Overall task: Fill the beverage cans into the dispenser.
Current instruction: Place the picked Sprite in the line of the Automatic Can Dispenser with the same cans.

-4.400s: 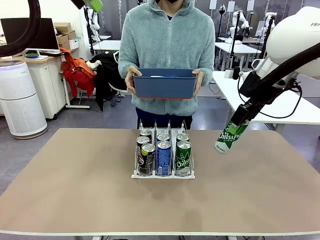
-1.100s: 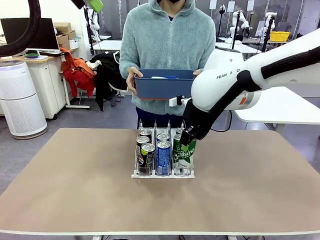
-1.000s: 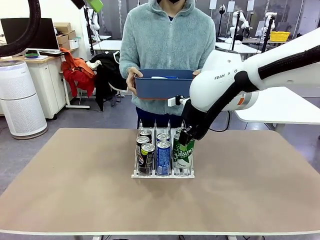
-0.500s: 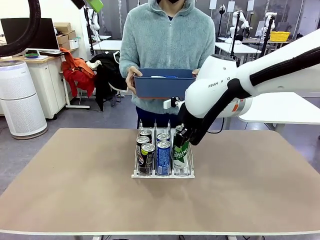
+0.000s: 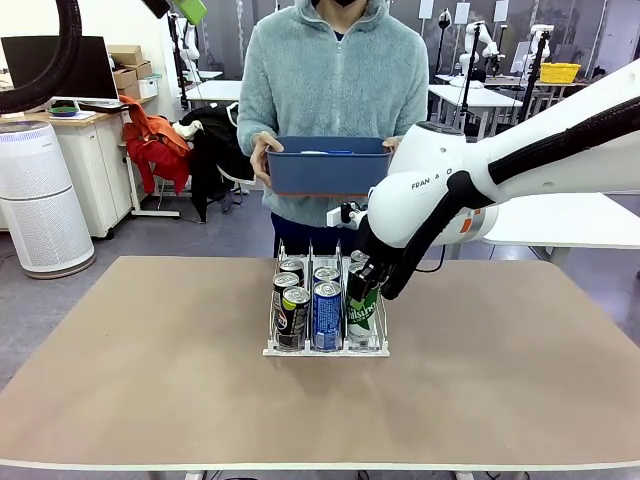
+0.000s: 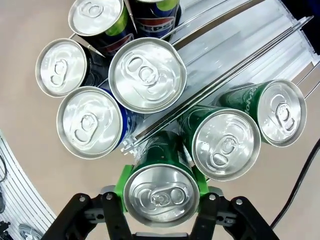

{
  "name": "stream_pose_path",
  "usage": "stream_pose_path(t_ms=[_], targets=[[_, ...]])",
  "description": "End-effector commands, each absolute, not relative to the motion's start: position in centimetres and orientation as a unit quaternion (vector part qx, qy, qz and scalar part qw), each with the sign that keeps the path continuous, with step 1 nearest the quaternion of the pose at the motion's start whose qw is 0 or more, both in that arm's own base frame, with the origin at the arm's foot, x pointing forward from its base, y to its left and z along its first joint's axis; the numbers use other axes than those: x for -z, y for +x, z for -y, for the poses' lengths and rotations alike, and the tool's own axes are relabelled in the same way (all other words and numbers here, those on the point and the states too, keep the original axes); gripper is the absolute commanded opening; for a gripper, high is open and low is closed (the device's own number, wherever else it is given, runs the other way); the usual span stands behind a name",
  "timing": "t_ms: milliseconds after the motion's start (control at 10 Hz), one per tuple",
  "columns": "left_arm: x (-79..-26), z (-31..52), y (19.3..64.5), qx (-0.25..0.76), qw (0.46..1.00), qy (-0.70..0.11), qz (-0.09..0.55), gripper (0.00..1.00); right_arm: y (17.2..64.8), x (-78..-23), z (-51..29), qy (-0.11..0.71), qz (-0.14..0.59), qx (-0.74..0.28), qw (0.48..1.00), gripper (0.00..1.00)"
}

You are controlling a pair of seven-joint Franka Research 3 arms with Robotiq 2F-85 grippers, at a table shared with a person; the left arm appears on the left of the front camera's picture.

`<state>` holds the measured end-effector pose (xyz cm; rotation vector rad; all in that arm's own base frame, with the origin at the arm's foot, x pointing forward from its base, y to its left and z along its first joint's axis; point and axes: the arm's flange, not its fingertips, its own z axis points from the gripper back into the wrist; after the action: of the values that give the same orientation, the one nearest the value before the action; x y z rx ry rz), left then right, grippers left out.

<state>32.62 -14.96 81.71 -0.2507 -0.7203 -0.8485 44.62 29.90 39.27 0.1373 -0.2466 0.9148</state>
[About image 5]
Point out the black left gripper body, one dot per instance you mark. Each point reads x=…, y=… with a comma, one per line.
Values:
x=157, y=6

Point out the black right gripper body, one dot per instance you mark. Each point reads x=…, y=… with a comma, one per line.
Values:
x=370, y=252

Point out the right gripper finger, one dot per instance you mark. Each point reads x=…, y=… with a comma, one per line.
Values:
x=358, y=285
x=376, y=280

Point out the green Chilsung beverage can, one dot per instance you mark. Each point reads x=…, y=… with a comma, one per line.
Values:
x=357, y=257
x=362, y=320

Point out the black can lime-green top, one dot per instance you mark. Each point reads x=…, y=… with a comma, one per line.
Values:
x=296, y=320

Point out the person's left forearm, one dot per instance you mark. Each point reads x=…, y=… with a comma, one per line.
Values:
x=417, y=110

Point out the person's right forearm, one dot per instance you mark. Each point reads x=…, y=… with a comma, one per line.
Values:
x=247, y=135

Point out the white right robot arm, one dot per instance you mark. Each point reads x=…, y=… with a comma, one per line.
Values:
x=425, y=200

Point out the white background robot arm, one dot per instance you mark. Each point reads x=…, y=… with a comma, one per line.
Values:
x=191, y=45
x=545, y=32
x=472, y=35

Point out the clear white can dispenser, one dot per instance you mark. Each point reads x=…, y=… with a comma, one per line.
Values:
x=325, y=354

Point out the person's left hand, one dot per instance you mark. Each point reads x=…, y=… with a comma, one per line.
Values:
x=391, y=143

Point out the person's right hand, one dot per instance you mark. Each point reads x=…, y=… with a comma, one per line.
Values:
x=261, y=160

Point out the brown cardboard box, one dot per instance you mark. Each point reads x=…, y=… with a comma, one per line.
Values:
x=130, y=91
x=142, y=70
x=125, y=52
x=124, y=77

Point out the white box teal lid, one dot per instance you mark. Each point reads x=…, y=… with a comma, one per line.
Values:
x=149, y=87

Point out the white background table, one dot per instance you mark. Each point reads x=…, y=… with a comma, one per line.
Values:
x=480, y=97
x=215, y=90

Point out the black computer monitor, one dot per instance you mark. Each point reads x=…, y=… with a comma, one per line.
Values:
x=97, y=70

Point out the green bowl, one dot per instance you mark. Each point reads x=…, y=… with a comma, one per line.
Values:
x=63, y=110

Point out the black jacket white trim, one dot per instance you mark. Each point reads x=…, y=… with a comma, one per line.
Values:
x=215, y=150

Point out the orange jacket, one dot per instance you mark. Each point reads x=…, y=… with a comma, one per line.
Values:
x=160, y=150

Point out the person in mint fleece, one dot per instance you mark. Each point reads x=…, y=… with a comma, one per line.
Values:
x=330, y=90

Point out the white desk wooden top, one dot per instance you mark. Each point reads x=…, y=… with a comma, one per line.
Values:
x=100, y=165

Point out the thin black stand pole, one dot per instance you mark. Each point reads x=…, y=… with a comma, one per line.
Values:
x=466, y=95

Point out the large white table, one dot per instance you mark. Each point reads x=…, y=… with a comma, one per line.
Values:
x=575, y=225

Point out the black tripod stand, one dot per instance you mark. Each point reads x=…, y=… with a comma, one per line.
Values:
x=529, y=97

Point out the white cylindrical air purifier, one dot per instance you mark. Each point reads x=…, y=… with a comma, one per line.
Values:
x=40, y=200

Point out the white paper sign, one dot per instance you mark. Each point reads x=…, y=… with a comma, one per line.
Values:
x=501, y=10
x=462, y=12
x=426, y=9

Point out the wooden shelf unit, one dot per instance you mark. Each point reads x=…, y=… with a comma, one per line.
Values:
x=575, y=92

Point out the yellow plastic basket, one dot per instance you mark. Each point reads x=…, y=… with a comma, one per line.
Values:
x=560, y=72

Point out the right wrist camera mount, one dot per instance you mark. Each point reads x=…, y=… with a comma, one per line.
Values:
x=337, y=216

